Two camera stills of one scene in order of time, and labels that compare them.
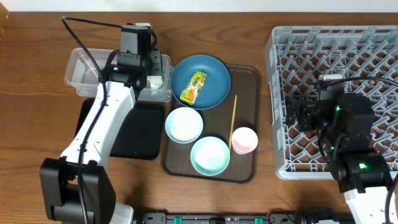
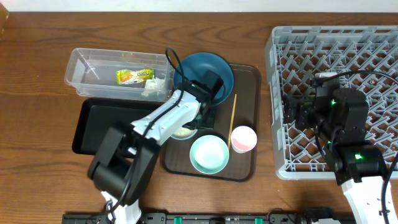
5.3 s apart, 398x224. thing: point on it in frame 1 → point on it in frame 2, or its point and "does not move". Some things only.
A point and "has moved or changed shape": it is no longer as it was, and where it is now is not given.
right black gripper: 308,112 does not move
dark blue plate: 200,82 has moved or changed shape
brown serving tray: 219,144 does not move
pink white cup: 244,140 does not move
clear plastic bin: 83,73 does not move
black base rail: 270,218 does not move
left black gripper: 155,57 → 211,123
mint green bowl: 210,155 does not move
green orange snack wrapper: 190,93 has moved or changed shape
